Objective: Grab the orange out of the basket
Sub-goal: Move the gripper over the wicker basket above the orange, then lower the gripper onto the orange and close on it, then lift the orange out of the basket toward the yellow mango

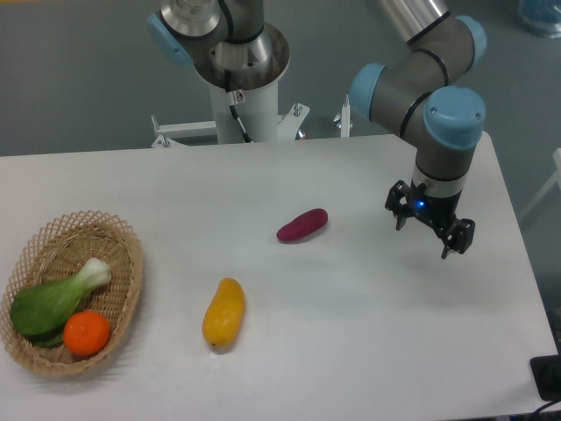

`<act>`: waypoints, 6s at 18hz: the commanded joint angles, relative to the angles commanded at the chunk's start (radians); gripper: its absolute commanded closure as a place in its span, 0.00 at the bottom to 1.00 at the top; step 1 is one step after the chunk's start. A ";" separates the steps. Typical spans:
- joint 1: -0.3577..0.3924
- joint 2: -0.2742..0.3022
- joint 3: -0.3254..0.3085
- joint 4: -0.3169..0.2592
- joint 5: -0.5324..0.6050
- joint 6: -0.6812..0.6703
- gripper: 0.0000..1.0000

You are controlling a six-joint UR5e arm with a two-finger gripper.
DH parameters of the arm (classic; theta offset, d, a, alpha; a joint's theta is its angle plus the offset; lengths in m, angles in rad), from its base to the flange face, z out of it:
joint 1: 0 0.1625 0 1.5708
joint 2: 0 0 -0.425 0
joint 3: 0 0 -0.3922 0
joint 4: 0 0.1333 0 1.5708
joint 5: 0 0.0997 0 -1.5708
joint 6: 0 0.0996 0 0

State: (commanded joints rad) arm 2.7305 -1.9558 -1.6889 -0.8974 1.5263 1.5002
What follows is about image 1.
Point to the yellow mango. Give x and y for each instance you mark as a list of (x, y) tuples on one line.
[(224, 316)]

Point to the purple sweet potato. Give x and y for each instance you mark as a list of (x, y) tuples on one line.
[(304, 225)]

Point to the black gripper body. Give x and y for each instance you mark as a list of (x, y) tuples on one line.
[(432, 202)]

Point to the green bok choy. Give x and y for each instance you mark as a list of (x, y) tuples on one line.
[(40, 312)]

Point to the woven wicker basket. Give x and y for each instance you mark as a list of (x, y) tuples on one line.
[(59, 249)]

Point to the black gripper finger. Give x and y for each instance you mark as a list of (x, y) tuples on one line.
[(458, 238), (397, 203)]

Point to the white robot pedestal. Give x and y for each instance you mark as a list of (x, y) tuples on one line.
[(242, 80)]

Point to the orange fruit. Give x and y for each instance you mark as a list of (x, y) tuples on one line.
[(86, 333)]

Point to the white frame at right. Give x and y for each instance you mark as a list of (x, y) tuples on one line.
[(538, 199)]

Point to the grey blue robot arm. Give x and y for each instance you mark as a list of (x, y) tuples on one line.
[(416, 100)]

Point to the black device at edge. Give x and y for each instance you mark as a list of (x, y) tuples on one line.
[(546, 372)]

